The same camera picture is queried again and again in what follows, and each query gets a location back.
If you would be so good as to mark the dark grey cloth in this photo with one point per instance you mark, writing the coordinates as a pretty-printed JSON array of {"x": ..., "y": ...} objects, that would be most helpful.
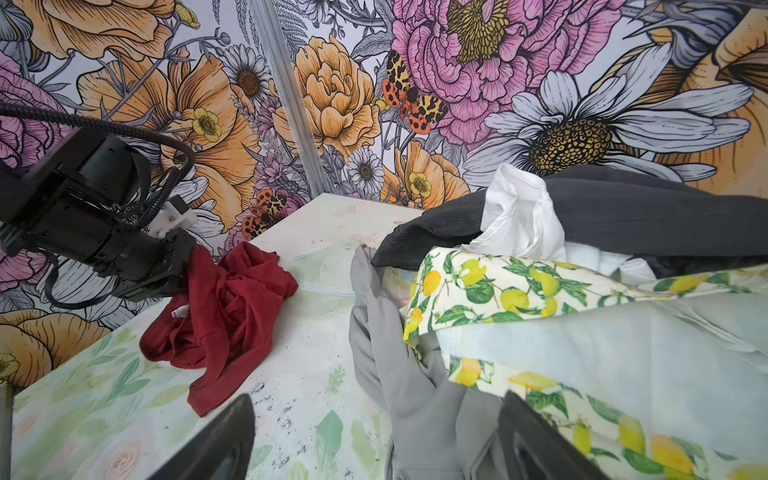
[{"x": 677, "y": 229}]

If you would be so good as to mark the left corner aluminium post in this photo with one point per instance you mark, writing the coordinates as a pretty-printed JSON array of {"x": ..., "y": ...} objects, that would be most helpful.
[{"x": 282, "y": 68}]

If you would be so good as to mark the white cloth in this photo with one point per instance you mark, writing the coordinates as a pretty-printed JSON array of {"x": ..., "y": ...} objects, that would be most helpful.
[{"x": 519, "y": 219}]

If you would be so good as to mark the light grey cloth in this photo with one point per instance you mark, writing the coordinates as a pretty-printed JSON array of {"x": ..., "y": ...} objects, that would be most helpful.
[{"x": 440, "y": 430}]

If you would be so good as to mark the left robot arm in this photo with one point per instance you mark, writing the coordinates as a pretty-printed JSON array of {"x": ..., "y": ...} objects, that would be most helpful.
[{"x": 91, "y": 201}]

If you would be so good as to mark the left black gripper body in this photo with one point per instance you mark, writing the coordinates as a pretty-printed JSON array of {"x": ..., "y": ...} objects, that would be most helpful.
[{"x": 146, "y": 267}]

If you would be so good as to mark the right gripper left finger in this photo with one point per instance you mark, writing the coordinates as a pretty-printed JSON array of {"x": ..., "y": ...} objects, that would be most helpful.
[{"x": 221, "y": 450}]

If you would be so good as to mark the dark red cloth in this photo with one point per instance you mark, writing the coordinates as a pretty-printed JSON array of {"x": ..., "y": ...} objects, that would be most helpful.
[{"x": 223, "y": 323}]

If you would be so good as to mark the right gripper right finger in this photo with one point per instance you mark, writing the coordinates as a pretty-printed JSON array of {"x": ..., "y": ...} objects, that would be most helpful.
[{"x": 534, "y": 450}]

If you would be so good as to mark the lemon print cloth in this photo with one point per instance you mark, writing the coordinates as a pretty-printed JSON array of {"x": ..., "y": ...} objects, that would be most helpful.
[{"x": 665, "y": 380}]

